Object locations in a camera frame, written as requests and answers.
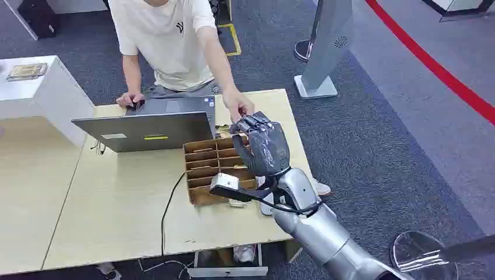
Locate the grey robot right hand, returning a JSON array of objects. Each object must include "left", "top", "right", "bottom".
[{"left": 229, "top": 111, "right": 291, "bottom": 178}]

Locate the round clear stand base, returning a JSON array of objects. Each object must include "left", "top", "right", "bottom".
[{"left": 391, "top": 230, "right": 495, "bottom": 280}]

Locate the grey laptop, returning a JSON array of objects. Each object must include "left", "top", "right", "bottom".
[{"left": 71, "top": 96, "right": 217, "bottom": 153}]

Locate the white floor cable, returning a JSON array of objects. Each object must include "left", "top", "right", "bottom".
[{"left": 137, "top": 258, "right": 195, "bottom": 280}]

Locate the grey shoe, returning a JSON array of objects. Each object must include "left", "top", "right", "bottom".
[{"left": 96, "top": 262, "right": 122, "bottom": 280}]

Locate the flat patterned tray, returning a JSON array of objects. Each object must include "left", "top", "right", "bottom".
[{"left": 6, "top": 62, "right": 48, "bottom": 82}]

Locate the person's hand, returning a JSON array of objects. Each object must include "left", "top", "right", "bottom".
[
  {"left": 116, "top": 92, "right": 146, "bottom": 109},
  {"left": 223, "top": 87, "right": 256, "bottom": 123}
]

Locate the person's right hand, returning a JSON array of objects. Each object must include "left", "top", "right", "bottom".
[{"left": 116, "top": 92, "right": 146, "bottom": 109}]

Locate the person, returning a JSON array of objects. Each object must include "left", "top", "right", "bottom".
[{"left": 108, "top": 0, "right": 256, "bottom": 123}]

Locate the person's left hand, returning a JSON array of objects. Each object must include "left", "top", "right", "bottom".
[{"left": 223, "top": 87, "right": 256, "bottom": 123}]

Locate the white cabinet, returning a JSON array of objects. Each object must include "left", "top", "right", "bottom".
[{"left": 0, "top": 55, "right": 96, "bottom": 148}]

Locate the black power cable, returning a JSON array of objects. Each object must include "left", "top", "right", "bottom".
[{"left": 160, "top": 171, "right": 187, "bottom": 257}]

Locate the round metal stand base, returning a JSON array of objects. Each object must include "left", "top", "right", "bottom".
[{"left": 294, "top": 38, "right": 314, "bottom": 62}]

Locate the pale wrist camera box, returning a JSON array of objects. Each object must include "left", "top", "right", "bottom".
[{"left": 209, "top": 173, "right": 255, "bottom": 203}]

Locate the grey metal desk frame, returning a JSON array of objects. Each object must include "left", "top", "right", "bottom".
[{"left": 187, "top": 243, "right": 269, "bottom": 279}]

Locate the black case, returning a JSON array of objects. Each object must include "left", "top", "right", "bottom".
[{"left": 17, "top": 0, "right": 61, "bottom": 40}]

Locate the glass stand base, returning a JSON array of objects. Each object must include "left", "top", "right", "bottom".
[{"left": 420, "top": 0, "right": 495, "bottom": 23}]

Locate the wooden card box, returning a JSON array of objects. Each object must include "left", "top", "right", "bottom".
[{"left": 183, "top": 133, "right": 259, "bottom": 207}]

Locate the grey kiosk stand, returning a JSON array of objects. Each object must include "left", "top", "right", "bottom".
[{"left": 294, "top": 0, "right": 354, "bottom": 101}]

